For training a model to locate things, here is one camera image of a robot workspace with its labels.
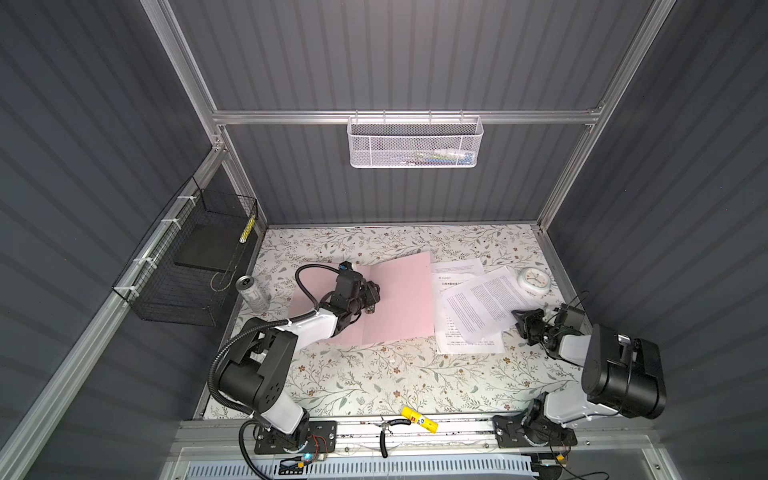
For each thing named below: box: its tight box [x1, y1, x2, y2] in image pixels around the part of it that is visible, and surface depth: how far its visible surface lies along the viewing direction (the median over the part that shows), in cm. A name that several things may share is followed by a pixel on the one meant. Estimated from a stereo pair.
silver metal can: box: [235, 275, 271, 313], surface depth 89 cm
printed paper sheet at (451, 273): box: [432, 258, 485, 287], surface depth 109 cm
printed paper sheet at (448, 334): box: [433, 272, 505, 354], surface depth 93 cm
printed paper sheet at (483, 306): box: [441, 267, 536, 344], surface depth 101 cm
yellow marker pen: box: [401, 406, 439, 434], surface depth 77 cm
